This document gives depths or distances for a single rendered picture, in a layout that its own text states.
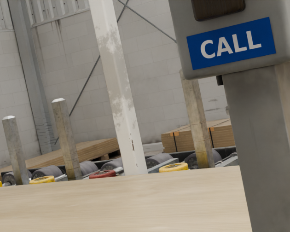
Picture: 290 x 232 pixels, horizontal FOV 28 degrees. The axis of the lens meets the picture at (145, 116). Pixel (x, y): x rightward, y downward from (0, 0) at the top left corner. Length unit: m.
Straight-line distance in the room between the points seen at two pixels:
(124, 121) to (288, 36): 1.29
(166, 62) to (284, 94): 8.39
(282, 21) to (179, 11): 0.06
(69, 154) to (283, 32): 1.63
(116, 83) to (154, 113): 7.38
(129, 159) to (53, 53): 8.49
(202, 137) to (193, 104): 0.10
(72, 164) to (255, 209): 1.58
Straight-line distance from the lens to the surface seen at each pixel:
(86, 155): 8.59
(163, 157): 2.22
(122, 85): 1.59
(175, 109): 8.76
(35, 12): 10.28
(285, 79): 0.35
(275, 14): 0.32
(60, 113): 1.91
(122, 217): 1.14
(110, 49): 1.59
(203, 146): 1.63
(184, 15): 0.34
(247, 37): 0.33
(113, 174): 1.70
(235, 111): 0.35
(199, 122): 1.62
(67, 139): 1.91
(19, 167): 2.09
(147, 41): 8.89
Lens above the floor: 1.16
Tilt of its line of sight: 4 degrees down
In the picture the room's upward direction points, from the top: 12 degrees counter-clockwise
